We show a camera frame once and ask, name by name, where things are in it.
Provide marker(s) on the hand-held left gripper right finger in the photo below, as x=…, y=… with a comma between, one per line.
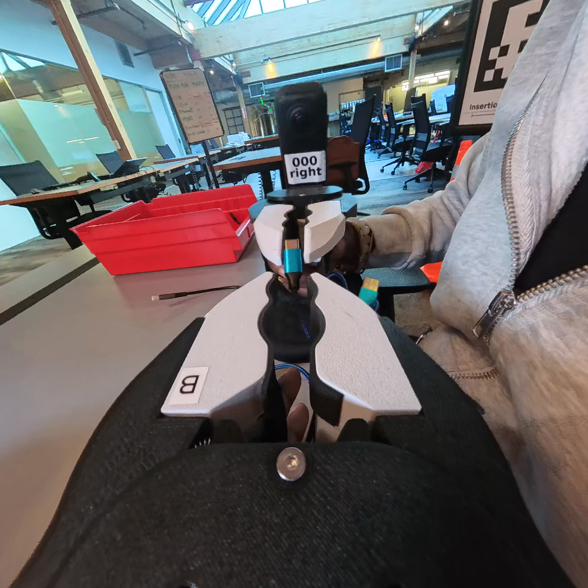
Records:
x=363, y=358

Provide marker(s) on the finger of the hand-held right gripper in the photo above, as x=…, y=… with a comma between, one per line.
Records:
x=271, y=229
x=324, y=229

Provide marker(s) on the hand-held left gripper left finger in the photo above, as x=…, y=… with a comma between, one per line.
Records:
x=229, y=353

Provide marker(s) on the red plastic bin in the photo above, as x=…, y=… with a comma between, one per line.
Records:
x=160, y=239

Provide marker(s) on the person's right forearm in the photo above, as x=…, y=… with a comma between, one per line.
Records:
x=436, y=229

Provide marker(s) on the person's right hand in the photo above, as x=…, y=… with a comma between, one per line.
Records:
x=347, y=250

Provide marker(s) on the person's left hand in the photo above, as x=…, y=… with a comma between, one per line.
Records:
x=296, y=395

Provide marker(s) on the dark brown chair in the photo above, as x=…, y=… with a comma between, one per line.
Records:
x=342, y=160

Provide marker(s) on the wooden office desk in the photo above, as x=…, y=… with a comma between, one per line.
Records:
x=78, y=189
x=248, y=160

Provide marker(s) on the black mesh office chair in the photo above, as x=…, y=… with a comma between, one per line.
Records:
x=404, y=275

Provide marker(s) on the whiteboard on stand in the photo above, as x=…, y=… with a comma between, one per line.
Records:
x=193, y=105

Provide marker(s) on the orange traffic cone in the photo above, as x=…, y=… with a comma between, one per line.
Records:
x=461, y=154
x=432, y=271

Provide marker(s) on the row of black office chairs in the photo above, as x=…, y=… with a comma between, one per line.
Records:
x=413, y=133

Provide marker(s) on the dark laptop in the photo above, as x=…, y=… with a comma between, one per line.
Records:
x=131, y=165

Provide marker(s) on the printed marker sign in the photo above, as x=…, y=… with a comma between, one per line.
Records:
x=500, y=59

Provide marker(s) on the wooden post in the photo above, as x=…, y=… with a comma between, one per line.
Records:
x=92, y=78

